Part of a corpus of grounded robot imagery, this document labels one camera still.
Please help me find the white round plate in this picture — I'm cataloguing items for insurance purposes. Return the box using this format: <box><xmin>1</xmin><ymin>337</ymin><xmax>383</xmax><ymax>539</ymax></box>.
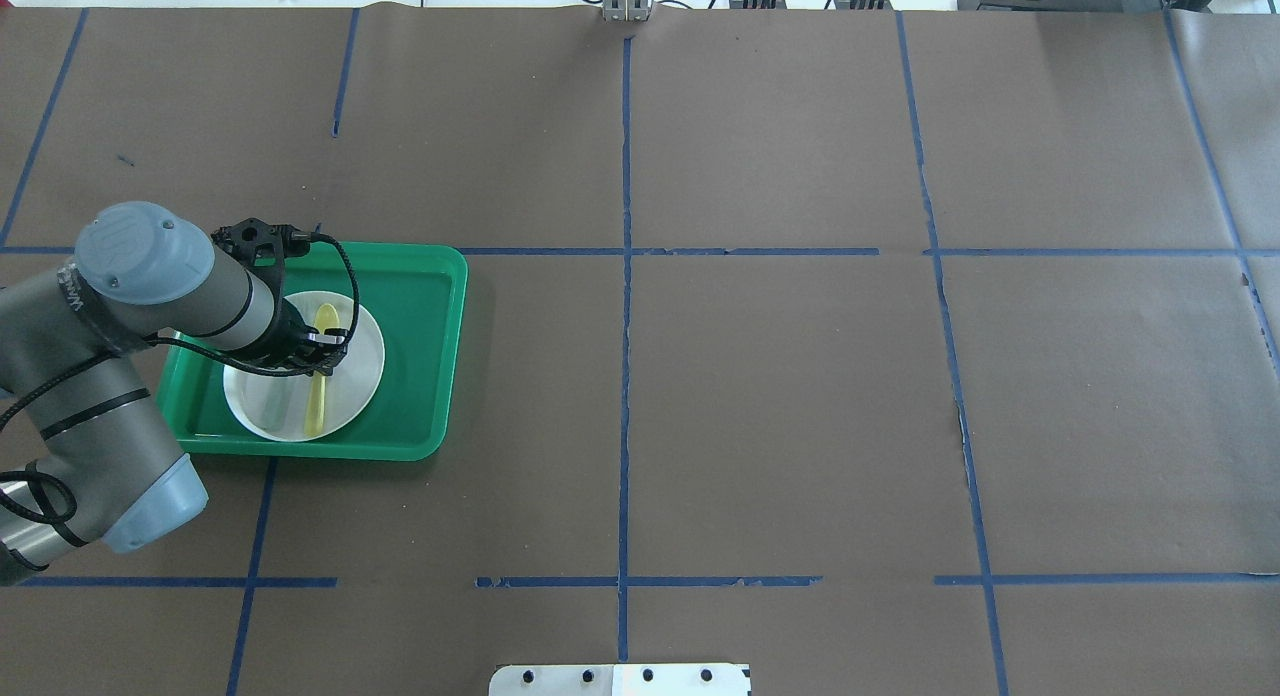
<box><xmin>220</xmin><ymin>307</ymin><xmax>387</xmax><ymax>444</ymax></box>

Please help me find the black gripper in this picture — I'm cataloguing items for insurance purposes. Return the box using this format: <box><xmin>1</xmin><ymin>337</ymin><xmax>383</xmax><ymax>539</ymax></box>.
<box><xmin>211</xmin><ymin>219</ymin><xmax>351</xmax><ymax>376</ymax></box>

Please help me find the green plastic tray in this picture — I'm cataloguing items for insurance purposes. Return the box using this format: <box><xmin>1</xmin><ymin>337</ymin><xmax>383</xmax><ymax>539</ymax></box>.
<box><xmin>156</xmin><ymin>242</ymin><xmax>468</xmax><ymax>462</ymax></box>

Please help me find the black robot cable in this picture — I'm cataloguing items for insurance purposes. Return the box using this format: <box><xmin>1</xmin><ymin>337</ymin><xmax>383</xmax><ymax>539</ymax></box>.
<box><xmin>0</xmin><ymin>233</ymin><xmax>361</xmax><ymax>549</ymax></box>

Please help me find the yellow plastic spoon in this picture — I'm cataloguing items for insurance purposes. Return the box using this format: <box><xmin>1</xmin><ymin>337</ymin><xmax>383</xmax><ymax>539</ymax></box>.
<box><xmin>303</xmin><ymin>303</ymin><xmax>340</xmax><ymax>438</ymax></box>

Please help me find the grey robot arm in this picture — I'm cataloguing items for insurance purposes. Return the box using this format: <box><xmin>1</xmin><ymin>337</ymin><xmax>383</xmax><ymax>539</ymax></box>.
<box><xmin>1</xmin><ymin>201</ymin><xmax>353</xmax><ymax>587</ymax></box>

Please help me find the grey plastic fork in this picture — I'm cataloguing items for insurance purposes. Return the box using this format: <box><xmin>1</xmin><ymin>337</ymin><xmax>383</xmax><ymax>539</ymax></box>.
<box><xmin>261</xmin><ymin>377</ymin><xmax>291</xmax><ymax>430</ymax></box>

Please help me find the silver mounting plate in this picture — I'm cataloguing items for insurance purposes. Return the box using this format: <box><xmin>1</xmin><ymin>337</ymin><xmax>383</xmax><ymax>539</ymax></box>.
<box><xmin>488</xmin><ymin>661</ymin><xmax>753</xmax><ymax>695</ymax></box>

